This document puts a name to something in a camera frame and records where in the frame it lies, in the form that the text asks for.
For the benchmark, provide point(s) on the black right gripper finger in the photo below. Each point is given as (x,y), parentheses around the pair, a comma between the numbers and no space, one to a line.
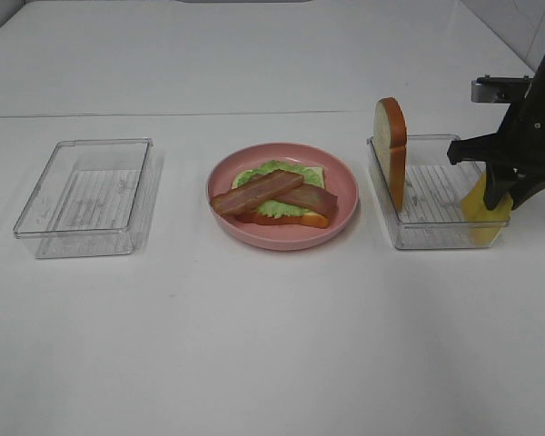
(499,180)
(527,185)

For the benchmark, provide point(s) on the yellow cheese slice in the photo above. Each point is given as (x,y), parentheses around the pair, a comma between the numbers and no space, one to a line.
(487,223)

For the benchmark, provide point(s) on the clear left plastic container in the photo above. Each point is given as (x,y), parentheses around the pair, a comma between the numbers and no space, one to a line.
(91,199)

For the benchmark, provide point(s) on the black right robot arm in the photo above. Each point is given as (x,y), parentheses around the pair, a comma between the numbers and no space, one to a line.
(515,154)

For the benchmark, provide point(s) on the bread slice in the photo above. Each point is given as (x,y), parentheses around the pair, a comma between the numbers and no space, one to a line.
(389,144)
(315,221)

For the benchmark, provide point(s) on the clear right plastic container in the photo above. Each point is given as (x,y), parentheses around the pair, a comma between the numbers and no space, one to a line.
(431,216)

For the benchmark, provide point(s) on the curved bacon strip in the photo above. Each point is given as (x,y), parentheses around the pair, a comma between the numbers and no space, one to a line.
(255,192)

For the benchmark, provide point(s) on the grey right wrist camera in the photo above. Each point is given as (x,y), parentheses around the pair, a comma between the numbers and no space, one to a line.
(499,90)

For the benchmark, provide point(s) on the pink round plate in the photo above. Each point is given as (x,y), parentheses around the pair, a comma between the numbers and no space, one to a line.
(339,180)

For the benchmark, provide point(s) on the green lettuce leaf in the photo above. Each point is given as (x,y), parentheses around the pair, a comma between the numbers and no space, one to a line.
(313,175)

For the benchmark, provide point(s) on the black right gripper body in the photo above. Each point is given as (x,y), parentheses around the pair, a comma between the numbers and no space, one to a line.
(519,141)

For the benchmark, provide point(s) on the clear plastic container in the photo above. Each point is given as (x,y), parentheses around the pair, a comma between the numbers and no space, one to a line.
(91,199)
(431,216)

